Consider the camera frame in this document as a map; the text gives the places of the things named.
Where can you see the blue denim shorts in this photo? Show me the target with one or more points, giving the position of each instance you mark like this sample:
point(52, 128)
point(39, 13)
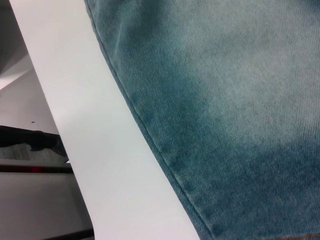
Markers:
point(225, 112)

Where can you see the black background object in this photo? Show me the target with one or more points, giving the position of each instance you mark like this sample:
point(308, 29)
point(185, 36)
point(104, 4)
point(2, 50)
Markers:
point(25, 136)

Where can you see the dark rail with red light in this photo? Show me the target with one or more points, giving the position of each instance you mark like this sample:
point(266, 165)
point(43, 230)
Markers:
point(15, 168)

